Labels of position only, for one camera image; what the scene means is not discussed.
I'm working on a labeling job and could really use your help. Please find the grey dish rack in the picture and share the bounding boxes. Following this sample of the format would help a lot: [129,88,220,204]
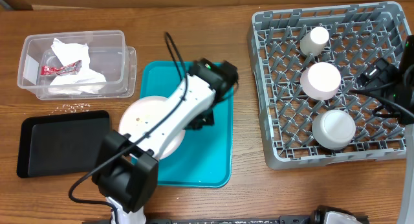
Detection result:
[247,1,411,170]

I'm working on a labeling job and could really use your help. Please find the black tray bin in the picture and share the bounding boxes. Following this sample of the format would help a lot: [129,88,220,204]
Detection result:
[16,110,111,178]

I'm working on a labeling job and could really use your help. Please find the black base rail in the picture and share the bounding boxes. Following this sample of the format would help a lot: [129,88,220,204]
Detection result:
[82,205,369,224]

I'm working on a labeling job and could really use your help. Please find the white napkin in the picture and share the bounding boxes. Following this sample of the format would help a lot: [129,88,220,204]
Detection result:
[48,38,106,95]

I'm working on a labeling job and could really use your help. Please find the spilled rice grains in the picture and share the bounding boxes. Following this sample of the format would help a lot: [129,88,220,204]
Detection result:
[51,102,91,115]

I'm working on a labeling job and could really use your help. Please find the pink plate with rice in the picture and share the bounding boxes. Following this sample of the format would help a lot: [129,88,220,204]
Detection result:
[118,96,186,159]

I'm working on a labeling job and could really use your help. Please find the red snack wrapper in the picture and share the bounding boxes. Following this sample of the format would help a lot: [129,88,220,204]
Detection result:
[40,60,82,76]

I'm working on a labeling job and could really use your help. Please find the grey bowl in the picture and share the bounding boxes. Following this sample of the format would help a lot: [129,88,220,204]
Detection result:
[312,109,356,150]

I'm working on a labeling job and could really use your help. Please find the teal plastic tray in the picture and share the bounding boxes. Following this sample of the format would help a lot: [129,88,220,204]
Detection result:
[140,61,234,188]

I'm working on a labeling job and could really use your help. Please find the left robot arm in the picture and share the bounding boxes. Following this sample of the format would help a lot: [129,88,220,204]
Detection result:
[91,58,238,223]

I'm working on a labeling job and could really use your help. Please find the clear plastic bin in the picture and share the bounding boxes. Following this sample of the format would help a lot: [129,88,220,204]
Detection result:
[17,30,137,100]

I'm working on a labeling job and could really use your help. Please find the white cup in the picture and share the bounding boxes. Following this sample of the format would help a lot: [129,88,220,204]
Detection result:
[300,27,330,56]

